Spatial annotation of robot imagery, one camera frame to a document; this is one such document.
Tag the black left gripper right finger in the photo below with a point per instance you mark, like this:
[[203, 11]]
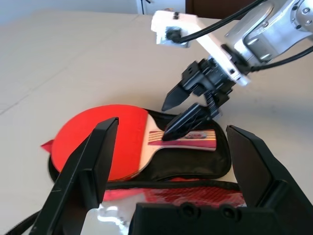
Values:
[[264, 171]]

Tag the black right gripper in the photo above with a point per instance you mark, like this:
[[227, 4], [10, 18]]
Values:
[[207, 80]]

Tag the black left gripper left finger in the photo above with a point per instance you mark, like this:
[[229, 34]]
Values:
[[80, 176]]

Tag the red ping-pong paddle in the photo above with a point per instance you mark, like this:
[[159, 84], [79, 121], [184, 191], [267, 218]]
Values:
[[78, 127]]

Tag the red black paddle case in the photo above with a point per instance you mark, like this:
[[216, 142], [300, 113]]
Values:
[[190, 164]]

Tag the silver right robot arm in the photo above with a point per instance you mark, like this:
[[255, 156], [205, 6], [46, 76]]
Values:
[[269, 31]]

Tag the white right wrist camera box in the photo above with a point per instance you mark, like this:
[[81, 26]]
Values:
[[190, 22]]

